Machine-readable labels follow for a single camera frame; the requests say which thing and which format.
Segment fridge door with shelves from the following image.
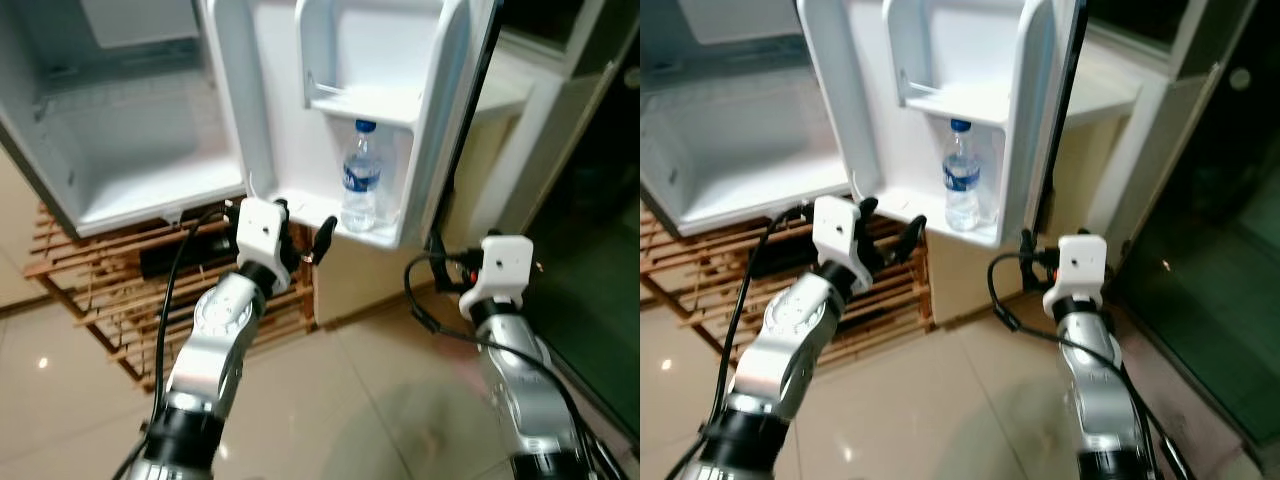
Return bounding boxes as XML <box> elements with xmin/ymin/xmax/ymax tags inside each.
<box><xmin>203</xmin><ymin>0</ymin><xmax>503</xmax><ymax>251</ymax></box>
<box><xmin>795</xmin><ymin>0</ymin><xmax>1091</xmax><ymax>251</ymax></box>

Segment small fridge cabinet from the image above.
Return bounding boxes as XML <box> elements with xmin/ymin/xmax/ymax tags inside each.
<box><xmin>640</xmin><ymin>0</ymin><xmax>853</xmax><ymax>238</ymax></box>
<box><xmin>0</xmin><ymin>0</ymin><xmax>251</xmax><ymax>241</ymax></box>

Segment clear plastic water bottle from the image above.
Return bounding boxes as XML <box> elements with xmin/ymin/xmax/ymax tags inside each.
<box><xmin>340</xmin><ymin>119</ymin><xmax>387</xmax><ymax>234</ymax></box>
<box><xmin>942</xmin><ymin>118</ymin><xmax>986</xmax><ymax>233</ymax></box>

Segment dark green glass door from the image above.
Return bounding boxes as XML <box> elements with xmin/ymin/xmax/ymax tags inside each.
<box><xmin>1110</xmin><ymin>0</ymin><xmax>1280</xmax><ymax>451</ymax></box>
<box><xmin>520</xmin><ymin>60</ymin><xmax>641</xmax><ymax>441</ymax></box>

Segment wooden slatted rack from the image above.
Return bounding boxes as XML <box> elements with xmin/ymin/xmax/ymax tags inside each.
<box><xmin>640</xmin><ymin>200</ymin><xmax>933</xmax><ymax>373</ymax></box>
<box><xmin>22</xmin><ymin>200</ymin><xmax>319</xmax><ymax>393</ymax></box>

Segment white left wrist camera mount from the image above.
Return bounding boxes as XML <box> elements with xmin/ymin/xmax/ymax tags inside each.
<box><xmin>812</xmin><ymin>195</ymin><xmax>873</xmax><ymax>273</ymax></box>
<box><xmin>235</xmin><ymin>198</ymin><xmax>297</xmax><ymax>271</ymax></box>

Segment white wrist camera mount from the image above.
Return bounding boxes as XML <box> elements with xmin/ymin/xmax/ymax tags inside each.
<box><xmin>1042</xmin><ymin>233</ymin><xmax>1110</xmax><ymax>319</ymax></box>
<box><xmin>812</xmin><ymin>195</ymin><xmax>873</xmax><ymax>273</ymax></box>
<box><xmin>235</xmin><ymin>198</ymin><xmax>297</xmax><ymax>271</ymax></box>
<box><xmin>459</xmin><ymin>234</ymin><xmax>537</xmax><ymax>323</ymax></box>

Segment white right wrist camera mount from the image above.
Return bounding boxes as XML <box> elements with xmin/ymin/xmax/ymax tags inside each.
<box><xmin>459</xmin><ymin>234</ymin><xmax>537</xmax><ymax>323</ymax></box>
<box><xmin>1042</xmin><ymin>233</ymin><xmax>1110</xmax><ymax>319</ymax></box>

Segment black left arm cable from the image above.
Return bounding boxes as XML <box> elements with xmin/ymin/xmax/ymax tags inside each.
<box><xmin>665</xmin><ymin>205</ymin><xmax>811</xmax><ymax>480</ymax></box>
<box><xmin>112</xmin><ymin>205</ymin><xmax>233</xmax><ymax>480</ymax></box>

